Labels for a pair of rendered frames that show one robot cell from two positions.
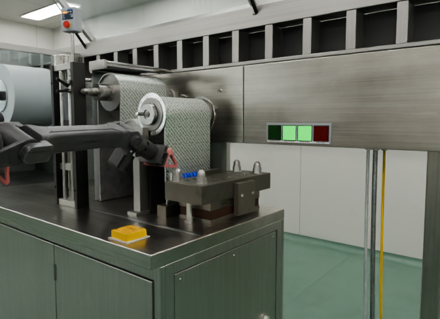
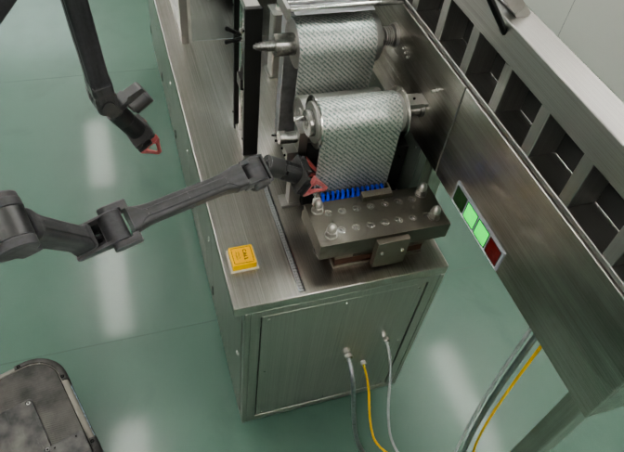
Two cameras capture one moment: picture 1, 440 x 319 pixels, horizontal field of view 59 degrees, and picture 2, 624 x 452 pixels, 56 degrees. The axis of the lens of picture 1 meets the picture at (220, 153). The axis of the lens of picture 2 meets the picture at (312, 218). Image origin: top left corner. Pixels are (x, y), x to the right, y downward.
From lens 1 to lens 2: 1.15 m
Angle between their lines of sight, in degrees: 49
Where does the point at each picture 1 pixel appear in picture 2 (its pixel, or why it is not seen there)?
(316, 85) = (513, 200)
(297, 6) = (544, 80)
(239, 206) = (376, 260)
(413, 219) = not seen: outside the picture
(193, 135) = (366, 151)
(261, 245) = (395, 294)
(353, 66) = (552, 226)
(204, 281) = (300, 319)
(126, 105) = (306, 72)
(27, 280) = not seen: hidden behind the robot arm
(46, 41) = not seen: outside the picture
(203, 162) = (376, 174)
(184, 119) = (353, 137)
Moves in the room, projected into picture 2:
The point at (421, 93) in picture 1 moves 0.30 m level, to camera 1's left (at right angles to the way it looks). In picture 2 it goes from (587, 329) to (452, 256)
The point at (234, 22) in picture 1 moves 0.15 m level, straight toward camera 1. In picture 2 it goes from (479, 15) to (449, 41)
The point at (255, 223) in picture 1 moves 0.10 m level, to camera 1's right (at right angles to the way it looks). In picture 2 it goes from (387, 281) to (417, 299)
